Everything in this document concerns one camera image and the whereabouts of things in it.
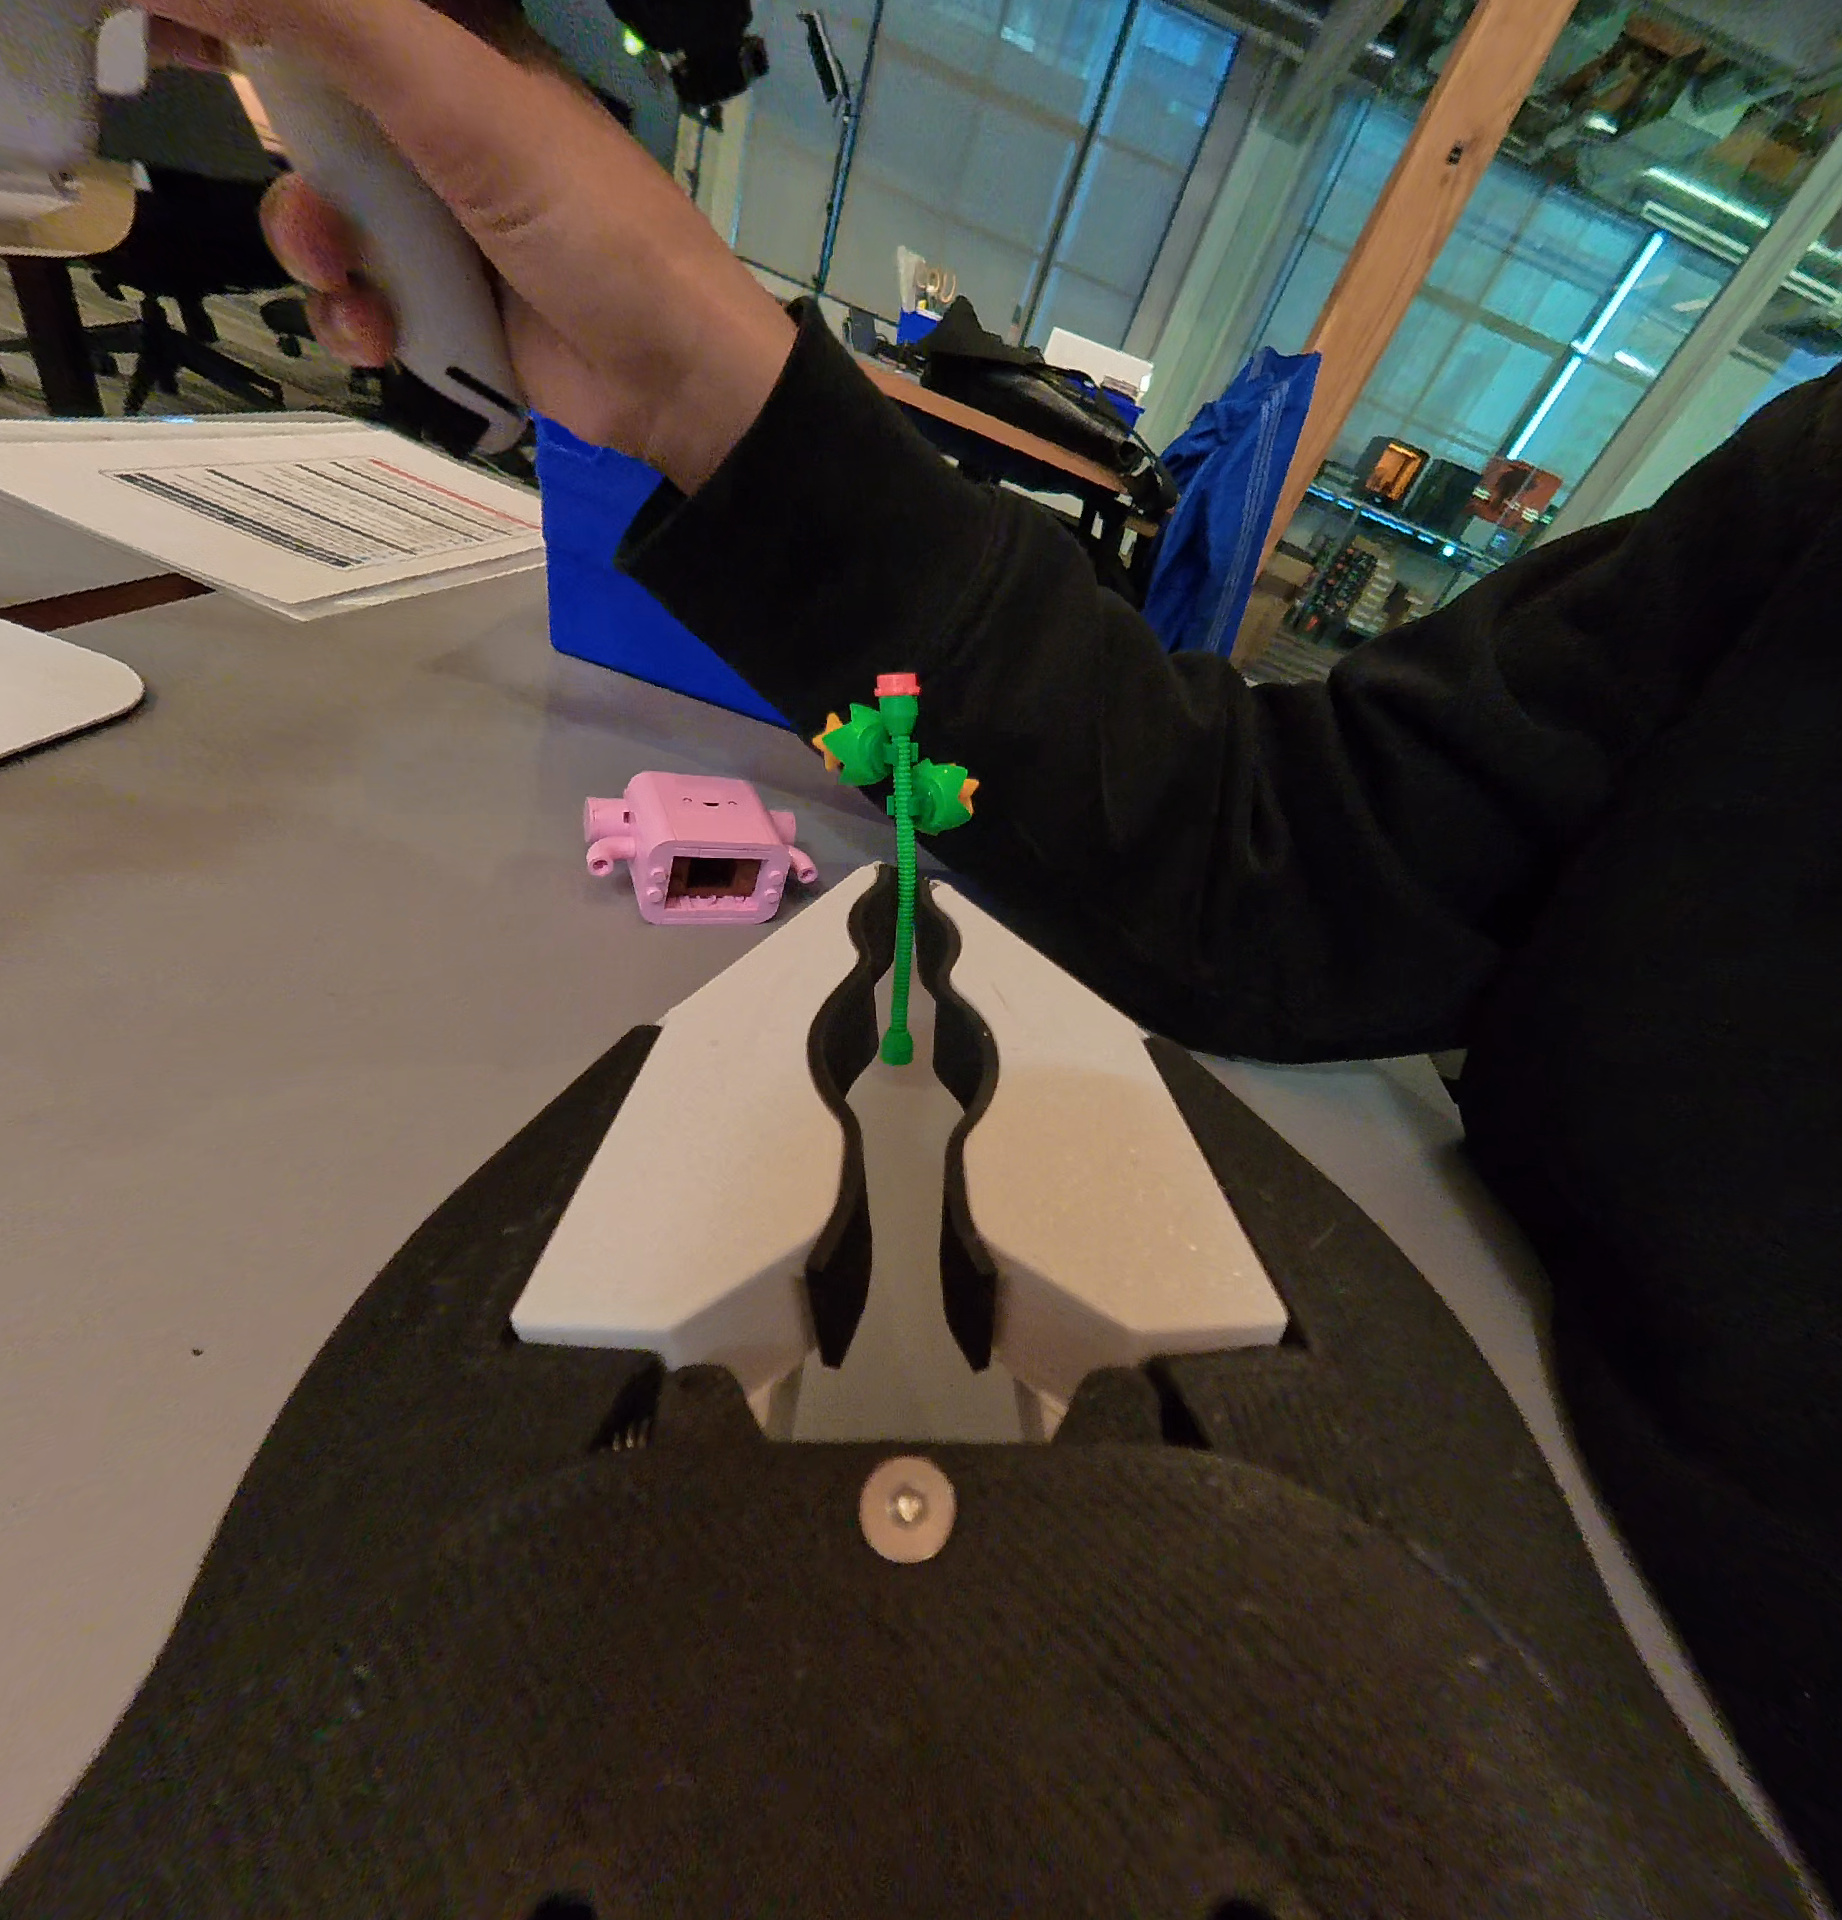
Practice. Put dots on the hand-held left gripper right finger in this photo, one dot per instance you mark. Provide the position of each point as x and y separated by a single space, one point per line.
1131 1200

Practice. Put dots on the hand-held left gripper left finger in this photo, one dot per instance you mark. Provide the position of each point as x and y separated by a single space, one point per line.
682 1186

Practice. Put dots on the green flower stem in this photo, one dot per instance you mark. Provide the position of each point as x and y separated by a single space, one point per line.
903 931

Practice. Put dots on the pink brick figure pot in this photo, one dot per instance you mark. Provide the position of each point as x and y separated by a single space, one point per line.
704 841

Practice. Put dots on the red flower bud piece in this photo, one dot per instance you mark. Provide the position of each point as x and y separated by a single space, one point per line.
862 743

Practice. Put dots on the person's right forearm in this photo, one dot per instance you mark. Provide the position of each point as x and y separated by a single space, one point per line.
1161 750

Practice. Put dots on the person's right hand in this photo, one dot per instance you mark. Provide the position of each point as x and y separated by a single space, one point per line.
593 271

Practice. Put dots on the black office chair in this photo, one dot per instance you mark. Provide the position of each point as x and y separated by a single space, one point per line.
187 240

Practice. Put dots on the laminated instruction sheet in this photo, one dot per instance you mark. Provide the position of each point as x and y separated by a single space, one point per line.
293 510

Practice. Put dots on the blue storage bin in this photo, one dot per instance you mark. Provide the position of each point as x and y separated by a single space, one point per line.
622 585

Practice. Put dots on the white book stand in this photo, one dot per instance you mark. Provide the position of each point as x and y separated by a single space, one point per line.
37 691

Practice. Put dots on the black jacket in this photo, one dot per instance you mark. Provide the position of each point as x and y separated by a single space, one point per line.
1732 1351

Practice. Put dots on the black bag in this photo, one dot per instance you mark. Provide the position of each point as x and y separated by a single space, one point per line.
1028 391

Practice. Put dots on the wooden table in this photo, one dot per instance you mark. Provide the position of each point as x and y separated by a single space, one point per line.
1013 450

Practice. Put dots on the blue cloth bag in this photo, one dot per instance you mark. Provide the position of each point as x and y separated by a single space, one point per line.
1236 496

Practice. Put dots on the wooden ceiling beam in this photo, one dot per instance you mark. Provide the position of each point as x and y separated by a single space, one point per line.
1402 271

